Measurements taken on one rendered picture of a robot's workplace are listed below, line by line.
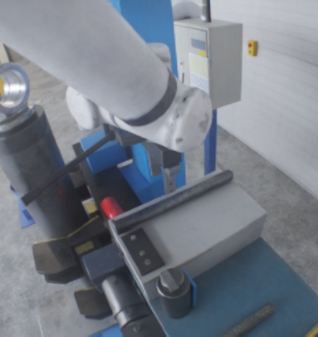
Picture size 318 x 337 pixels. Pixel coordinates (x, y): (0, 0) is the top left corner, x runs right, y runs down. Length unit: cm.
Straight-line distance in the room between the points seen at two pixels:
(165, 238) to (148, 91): 50
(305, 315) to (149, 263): 46
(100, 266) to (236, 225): 46
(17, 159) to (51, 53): 62
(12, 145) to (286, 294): 89
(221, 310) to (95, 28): 70
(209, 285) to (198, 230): 17
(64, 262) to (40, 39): 86
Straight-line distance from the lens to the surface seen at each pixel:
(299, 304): 80
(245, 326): 71
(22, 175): 85
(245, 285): 78
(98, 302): 139
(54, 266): 99
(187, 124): 30
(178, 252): 68
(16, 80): 85
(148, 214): 72
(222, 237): 70
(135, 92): 26
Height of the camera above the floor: 177
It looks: 40 degrees down
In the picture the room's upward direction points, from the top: 8 degrees counter-clockwise
